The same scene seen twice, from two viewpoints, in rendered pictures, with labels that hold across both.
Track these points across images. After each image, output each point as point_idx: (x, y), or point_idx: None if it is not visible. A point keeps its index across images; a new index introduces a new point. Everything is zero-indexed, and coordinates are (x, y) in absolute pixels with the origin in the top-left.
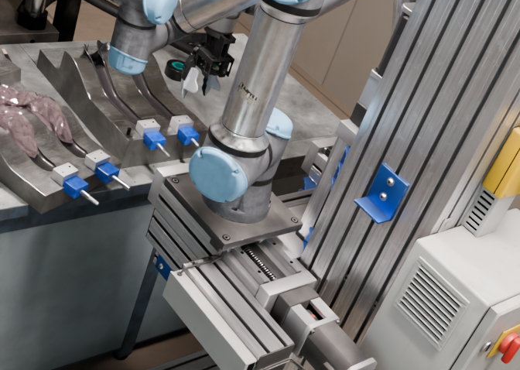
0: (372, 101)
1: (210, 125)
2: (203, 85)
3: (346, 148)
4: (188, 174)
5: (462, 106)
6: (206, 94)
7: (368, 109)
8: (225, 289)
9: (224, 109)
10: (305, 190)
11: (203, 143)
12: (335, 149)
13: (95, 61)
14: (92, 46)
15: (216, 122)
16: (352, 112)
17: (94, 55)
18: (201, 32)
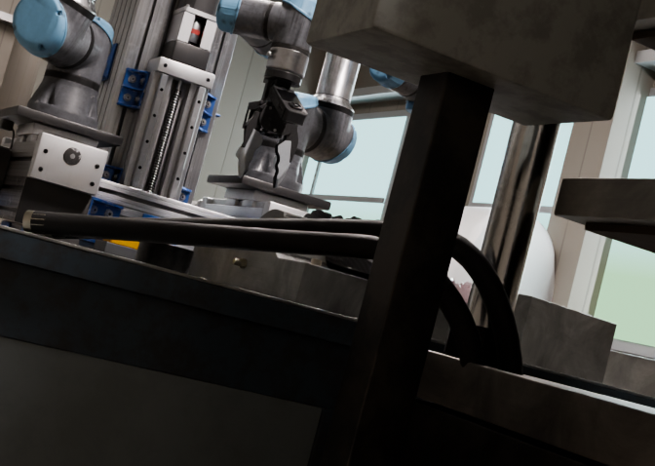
0: (236, 38)
1: (353, 111)
2: (248, 165)
3: (209, 93)
4: (308, 195)
5: None
6: (239, 175)
7: (234, 46)
8: None
9: (352, 94)
10: (136, 189)
11: (349, 128)
12: (205, 102)
13: (357, 270)
14: (358, 277)
15: (351, 106)
16: (207, 63)
17: (365, 261)
18: (295, 94)
